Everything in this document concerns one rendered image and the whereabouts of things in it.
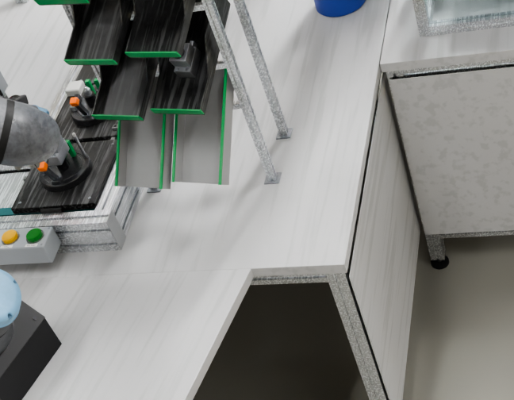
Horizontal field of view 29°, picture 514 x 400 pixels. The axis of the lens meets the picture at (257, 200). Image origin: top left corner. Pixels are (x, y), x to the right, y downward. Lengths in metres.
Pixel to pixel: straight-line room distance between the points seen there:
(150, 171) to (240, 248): 0.29
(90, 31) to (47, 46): 1.13
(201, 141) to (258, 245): 0.28
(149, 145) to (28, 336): 0.54
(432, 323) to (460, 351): 0.15
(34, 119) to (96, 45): 0.50
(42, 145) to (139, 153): 0.67
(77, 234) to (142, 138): 0.29
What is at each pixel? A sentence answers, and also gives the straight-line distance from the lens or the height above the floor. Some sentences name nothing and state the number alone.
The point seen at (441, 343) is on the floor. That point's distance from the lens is 3.15.
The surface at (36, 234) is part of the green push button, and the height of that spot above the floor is 0.97.
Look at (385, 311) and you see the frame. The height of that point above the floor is 0.47.
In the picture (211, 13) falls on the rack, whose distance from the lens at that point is 2.21.
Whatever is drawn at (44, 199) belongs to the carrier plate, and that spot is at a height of 0.97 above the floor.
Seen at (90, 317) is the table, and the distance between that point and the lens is 2.38.
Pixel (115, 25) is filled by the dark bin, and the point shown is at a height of 1.39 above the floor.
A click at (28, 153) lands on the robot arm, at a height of 1.50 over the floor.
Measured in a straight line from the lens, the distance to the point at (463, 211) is 3.13.
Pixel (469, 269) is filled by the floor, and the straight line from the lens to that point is 3.33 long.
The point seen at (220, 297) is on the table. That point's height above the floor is 0.86.
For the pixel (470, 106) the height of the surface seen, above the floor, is 0.68.
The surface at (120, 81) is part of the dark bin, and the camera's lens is 2.37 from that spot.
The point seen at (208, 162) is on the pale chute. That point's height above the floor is 1.03.
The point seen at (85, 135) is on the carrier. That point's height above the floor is 0.97.
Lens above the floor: 2.47
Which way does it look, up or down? 41 degrees down
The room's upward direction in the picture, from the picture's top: 21 degrees counter-clockwise
